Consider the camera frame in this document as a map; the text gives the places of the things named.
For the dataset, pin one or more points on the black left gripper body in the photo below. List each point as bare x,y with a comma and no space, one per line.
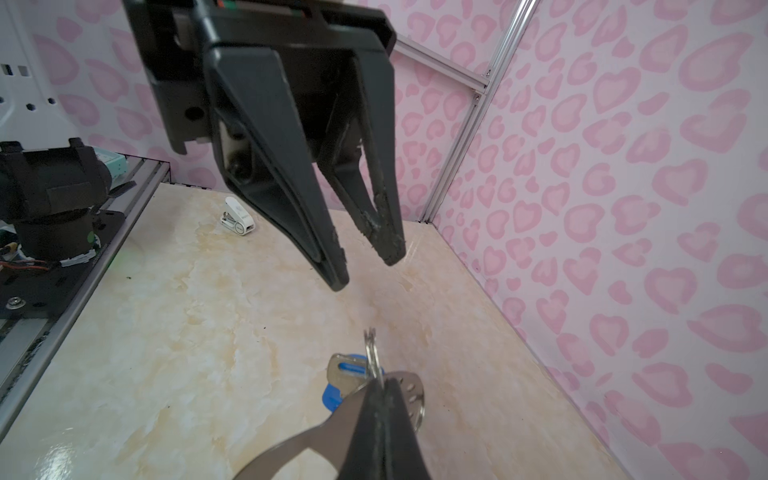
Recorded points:
313,39

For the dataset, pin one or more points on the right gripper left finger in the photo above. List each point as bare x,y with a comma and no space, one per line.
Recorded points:
365,455

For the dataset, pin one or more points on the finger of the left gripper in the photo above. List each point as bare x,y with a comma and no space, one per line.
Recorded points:
262,154
357,157

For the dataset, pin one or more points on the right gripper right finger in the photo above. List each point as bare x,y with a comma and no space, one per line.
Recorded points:
402,457

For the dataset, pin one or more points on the blue tagged key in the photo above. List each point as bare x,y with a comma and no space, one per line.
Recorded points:
346,373

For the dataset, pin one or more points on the white tagged key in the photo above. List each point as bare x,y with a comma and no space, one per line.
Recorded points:
236,218

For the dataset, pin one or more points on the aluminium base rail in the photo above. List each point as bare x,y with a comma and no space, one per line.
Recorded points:
39,309

